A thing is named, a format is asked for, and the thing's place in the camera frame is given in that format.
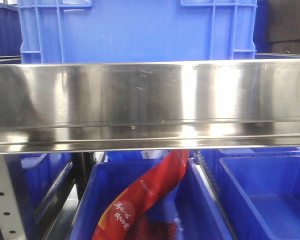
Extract stainless steel shelf rail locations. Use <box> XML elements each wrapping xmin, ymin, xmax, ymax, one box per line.
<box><xmin>0</xmin><ymin>56</ymin><xmax>300</xmax><ymax>154</ymax></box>

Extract blue bin lower left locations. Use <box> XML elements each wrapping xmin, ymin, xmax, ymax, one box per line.
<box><xmin>19</xmin><ymin>152</ymin><xmax>72</xmax><ymax>208</ymax></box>

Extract empty blue bin right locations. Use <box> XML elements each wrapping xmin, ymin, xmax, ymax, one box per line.
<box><xmin>219</xmin><ymin>156</ymin><xmax>300</xmax><ymax>240</ymax></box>

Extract blue bin with red bag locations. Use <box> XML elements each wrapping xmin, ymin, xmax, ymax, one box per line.
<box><xmin>69</xmin><ymin>159</ymin><xmax>232</xmax><ymax>240</ymax></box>

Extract large light blue crate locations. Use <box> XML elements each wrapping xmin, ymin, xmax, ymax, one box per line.
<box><xmin>17</xmin><ymin>0</ymin><xmax>258</xmax><ymax>64</ymax></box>

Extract dark red packet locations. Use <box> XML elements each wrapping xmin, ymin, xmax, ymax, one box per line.
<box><xmin>124</xmin><ymin>215</ymin><xmax>177</xmax><ymax>240</ymax></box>

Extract white perforated rack post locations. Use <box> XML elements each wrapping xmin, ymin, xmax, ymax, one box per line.
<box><xmin>0</xmin><ymin>155</ymin><xmax>26</xmax><ymax>240</ymax></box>

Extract red snack bag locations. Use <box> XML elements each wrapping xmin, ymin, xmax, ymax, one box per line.
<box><xmin>92</xmin><ymin>149</ymin><xmax>190</xmax><ymax>240</ymax></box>

